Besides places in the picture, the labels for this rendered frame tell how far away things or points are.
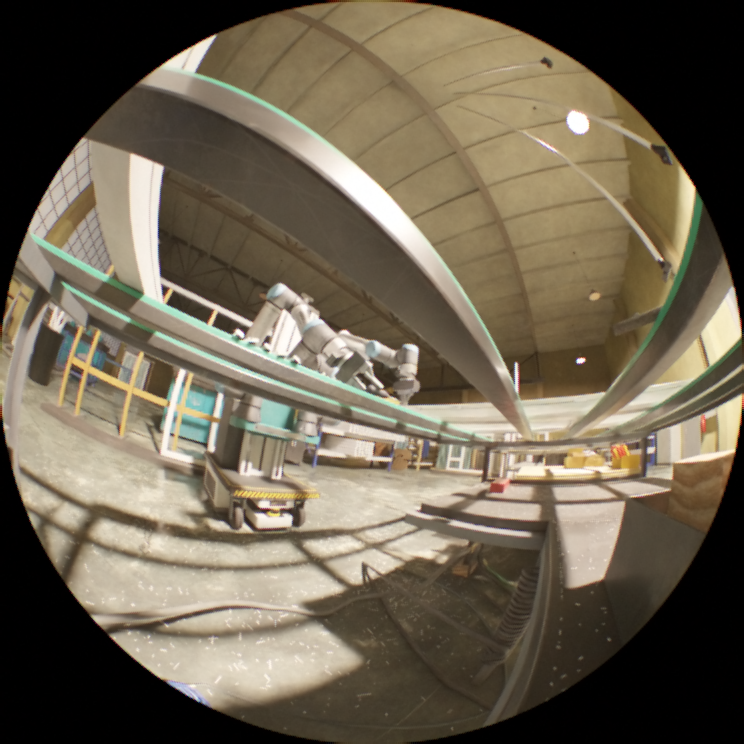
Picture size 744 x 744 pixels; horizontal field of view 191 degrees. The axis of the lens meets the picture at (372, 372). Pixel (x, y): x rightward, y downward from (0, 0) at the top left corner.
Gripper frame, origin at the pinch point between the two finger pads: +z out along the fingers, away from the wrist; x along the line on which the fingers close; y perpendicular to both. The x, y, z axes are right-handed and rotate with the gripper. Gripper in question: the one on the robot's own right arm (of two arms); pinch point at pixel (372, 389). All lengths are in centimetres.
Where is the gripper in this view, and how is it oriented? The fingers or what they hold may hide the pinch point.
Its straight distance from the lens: 77.2
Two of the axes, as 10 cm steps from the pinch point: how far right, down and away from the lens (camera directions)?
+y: 3.1, -1.1, 9.4
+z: 7.0, 7.0, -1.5
